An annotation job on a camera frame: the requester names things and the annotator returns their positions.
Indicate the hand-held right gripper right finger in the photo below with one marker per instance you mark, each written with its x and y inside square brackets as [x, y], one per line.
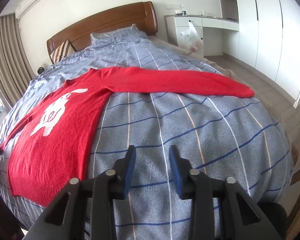
[176, 173]

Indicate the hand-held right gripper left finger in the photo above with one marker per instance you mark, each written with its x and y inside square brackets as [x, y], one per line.
[128, 173]

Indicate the white air conditioner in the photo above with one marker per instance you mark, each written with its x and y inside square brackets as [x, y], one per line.
[32, 1]

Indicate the red towel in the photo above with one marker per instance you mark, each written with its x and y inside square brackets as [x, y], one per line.
[65, 142]

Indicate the grey pillow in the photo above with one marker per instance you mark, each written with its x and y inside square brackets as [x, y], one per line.
[100, 36]

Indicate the small round speaker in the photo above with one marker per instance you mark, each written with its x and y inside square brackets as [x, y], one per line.
[41, 70]

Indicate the wooden headboard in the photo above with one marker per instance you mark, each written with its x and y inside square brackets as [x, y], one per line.
[102, 25]

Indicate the striped pillow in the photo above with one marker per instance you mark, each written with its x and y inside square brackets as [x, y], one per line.
[62, 51]

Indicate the white desk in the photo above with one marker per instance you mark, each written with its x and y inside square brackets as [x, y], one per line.
[212, 40]

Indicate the clear plastic bag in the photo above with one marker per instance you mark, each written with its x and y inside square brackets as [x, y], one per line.
[190, 37]

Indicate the blue checked duvet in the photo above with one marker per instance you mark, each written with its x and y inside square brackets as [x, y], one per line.
[190, 130]

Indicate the beige curtain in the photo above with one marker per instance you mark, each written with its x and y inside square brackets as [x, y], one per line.
[7, 55]

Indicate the white wardrobe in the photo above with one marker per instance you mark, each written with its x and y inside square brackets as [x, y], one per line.
[265, 30]

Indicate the clear bottle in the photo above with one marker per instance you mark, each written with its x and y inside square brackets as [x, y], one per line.
[183, 10]

